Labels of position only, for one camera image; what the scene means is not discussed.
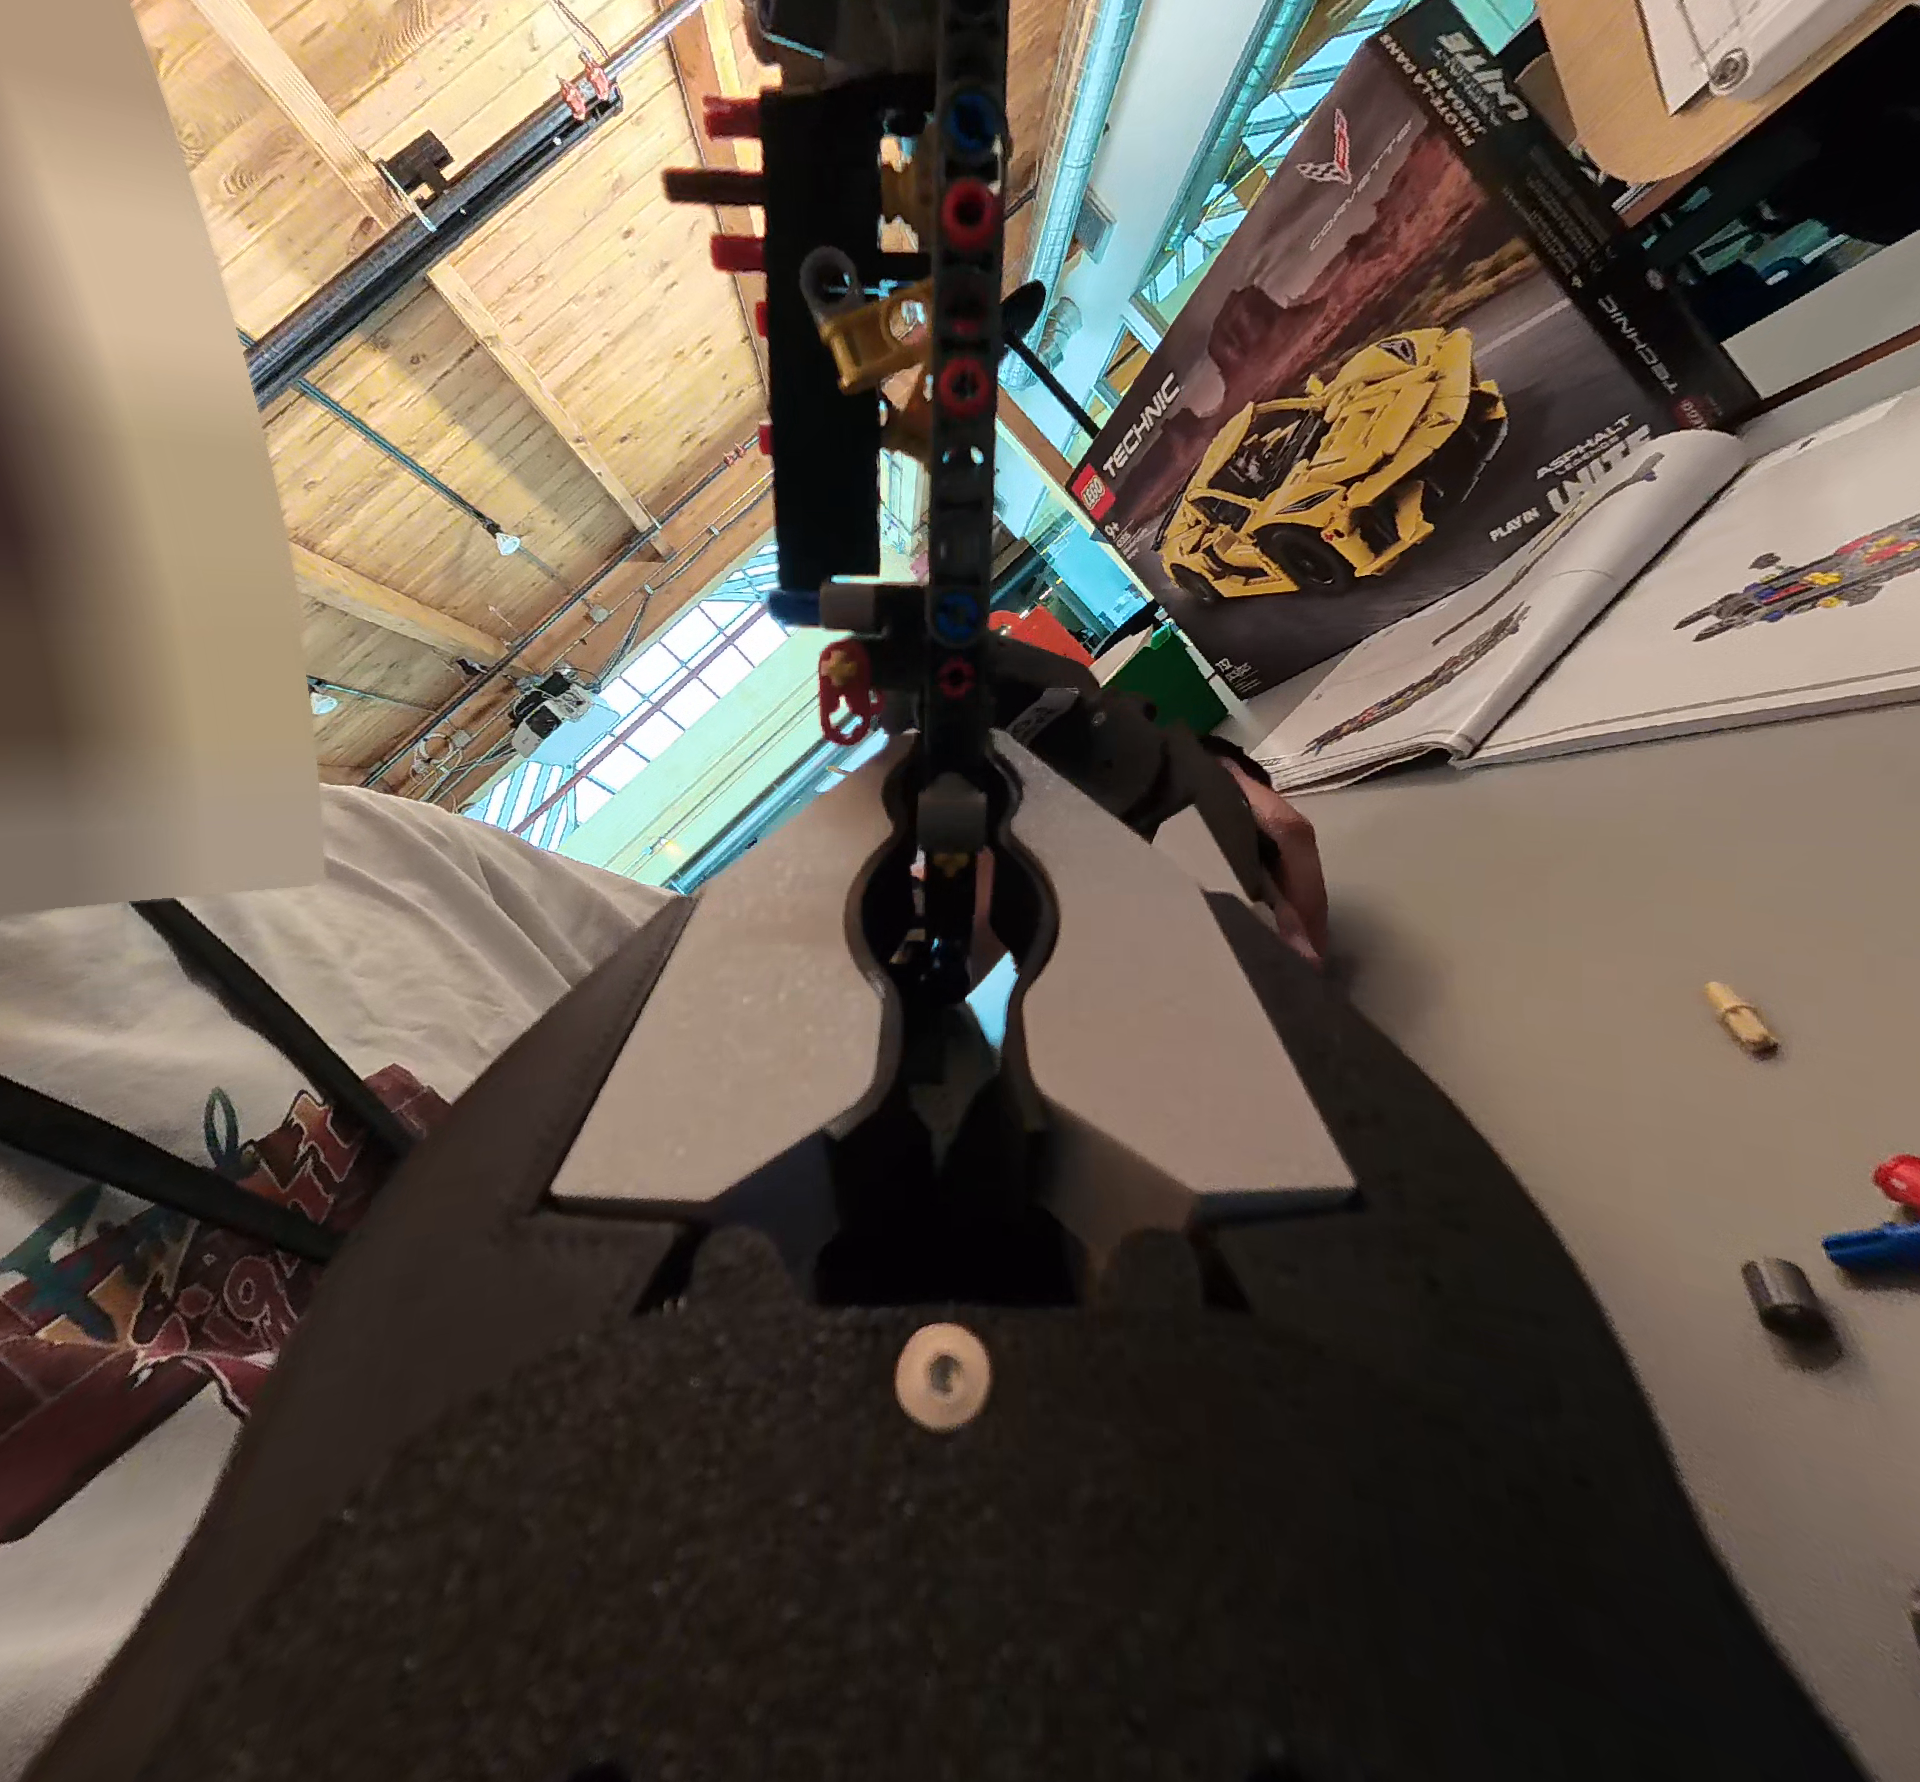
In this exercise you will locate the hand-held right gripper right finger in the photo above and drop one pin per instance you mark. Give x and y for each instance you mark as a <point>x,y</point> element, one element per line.
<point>1186,1062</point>

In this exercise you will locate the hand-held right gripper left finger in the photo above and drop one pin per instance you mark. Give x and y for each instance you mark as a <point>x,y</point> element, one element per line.
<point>722,1062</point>

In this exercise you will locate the multicoloured lego chassis assembly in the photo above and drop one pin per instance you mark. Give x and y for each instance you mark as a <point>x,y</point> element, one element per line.
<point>962,493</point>

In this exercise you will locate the lego instruction booklet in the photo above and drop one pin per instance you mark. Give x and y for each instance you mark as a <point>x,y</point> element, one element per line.
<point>1620,569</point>

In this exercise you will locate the tan lego pin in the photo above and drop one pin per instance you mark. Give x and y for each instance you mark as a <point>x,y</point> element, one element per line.
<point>1738,1017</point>

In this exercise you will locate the black lego set box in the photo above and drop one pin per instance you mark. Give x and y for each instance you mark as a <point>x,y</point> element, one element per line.
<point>1351,239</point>

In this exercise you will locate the scattered small lego pins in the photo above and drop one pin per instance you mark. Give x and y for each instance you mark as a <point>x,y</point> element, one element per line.
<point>1870,1245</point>

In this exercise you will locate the person's left hand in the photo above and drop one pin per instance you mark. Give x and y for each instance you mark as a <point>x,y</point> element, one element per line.
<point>1291,865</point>

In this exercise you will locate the green plastic object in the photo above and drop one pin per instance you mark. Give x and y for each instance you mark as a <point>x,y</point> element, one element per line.
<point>1169,681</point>

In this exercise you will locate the orange plastic case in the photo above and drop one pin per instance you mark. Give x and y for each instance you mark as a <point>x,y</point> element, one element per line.
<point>1051,635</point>

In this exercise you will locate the white ceiling projector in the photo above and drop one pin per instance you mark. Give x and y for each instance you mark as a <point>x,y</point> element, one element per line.
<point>556,709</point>

